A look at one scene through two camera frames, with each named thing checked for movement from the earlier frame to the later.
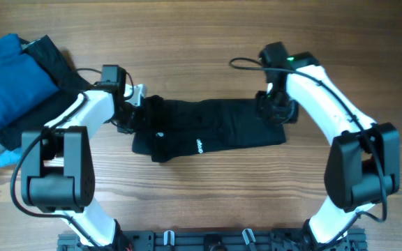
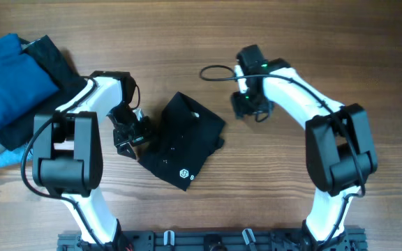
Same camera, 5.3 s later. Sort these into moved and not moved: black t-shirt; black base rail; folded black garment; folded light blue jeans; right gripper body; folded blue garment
Moved: right gripper body; black t-shirt
Not moved: folded light blue jeans; black base rail; folded black garment; folded blue garment
